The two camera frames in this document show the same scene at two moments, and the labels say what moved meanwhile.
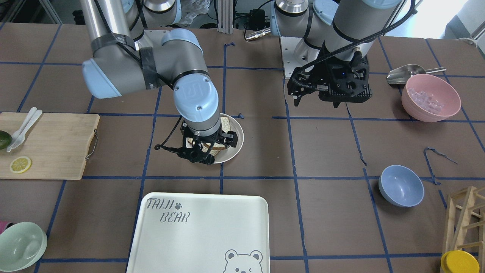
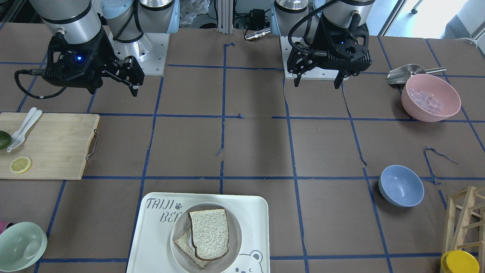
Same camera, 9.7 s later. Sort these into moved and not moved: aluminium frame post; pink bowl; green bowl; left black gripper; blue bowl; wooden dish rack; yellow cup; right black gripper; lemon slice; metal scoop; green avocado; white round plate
Moved: right black gripper; white round plate; left black gripper
Not moved: green avocado; pink bowl; yellow cup; metal scoop; aluminium frame post; green bowl; wooden dish rack; lemon slice; blue bowl
